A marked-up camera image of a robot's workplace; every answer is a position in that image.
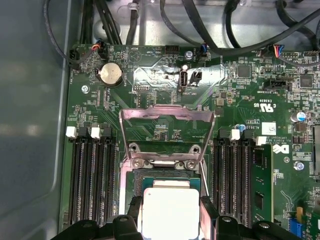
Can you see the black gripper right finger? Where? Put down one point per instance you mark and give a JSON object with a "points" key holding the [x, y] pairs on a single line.
{"points": [[225, 230]]}

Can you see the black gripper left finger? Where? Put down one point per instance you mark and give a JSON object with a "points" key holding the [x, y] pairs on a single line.
{"points": [[125, 230]]}

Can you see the silver CPU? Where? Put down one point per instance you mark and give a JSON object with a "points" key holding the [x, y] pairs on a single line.
{"points": [[170, 212]]}

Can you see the metal socket cover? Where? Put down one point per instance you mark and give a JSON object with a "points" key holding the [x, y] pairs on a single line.
{"points": [[170, 112]]}

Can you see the CPU socket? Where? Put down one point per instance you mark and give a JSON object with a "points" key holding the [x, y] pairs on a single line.
{"points": [[138, 182]]}

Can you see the RAM slot with white clips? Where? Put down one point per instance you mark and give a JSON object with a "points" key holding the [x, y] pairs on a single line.
{"points": [[98, 180], [75, 180], [232, 180]]}

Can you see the green RAM stick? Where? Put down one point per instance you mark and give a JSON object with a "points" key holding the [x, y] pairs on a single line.
{"points": [[261, 175]]}

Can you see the silver board screw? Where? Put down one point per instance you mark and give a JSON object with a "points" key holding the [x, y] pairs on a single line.
{"points": [[298, 165], [85, 89], [188, 54]]}

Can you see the green motherboard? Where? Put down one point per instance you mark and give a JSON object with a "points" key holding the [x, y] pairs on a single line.
{"points": [[250, 105]]}

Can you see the silver blue capacitor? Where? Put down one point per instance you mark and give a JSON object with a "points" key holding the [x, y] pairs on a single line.
{"points": [[298, 116]]}

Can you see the silver internal USB port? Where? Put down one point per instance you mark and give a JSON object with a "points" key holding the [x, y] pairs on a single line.
{"points": [[183, 80]]}

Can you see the round coin battery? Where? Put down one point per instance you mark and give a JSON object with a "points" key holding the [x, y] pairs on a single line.
{"points": [[111, 74]]}

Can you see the black PC case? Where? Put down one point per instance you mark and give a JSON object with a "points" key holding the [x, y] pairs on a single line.
{"points": [[30, 100]]}

